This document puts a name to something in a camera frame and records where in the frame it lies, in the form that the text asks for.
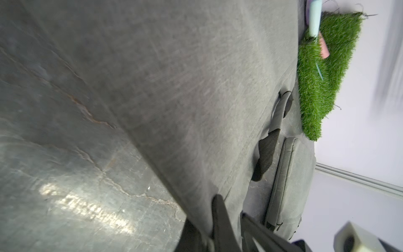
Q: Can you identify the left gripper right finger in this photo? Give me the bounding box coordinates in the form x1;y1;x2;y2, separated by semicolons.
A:
240;212;303;252

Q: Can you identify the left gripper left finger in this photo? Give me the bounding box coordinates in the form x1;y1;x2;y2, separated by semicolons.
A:
212;194;241;252

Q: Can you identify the grey laptop bag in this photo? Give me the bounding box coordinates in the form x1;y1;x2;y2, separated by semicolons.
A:
23;1;299;240
266;138;316;240

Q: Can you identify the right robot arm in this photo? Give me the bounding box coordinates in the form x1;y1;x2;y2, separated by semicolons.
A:
285;220;403;252

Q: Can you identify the green artificial grass mat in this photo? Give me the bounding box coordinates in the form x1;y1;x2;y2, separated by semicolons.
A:
297;12;364;141

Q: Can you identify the purple pink garden trowel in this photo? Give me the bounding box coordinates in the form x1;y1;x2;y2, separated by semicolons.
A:
305;2;330;59

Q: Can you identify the teal garden trowel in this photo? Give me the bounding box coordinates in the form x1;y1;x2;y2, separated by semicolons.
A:
307;0;324;81

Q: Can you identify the aluminium wall rail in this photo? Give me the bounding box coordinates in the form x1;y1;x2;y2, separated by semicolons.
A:
315;163;403;200

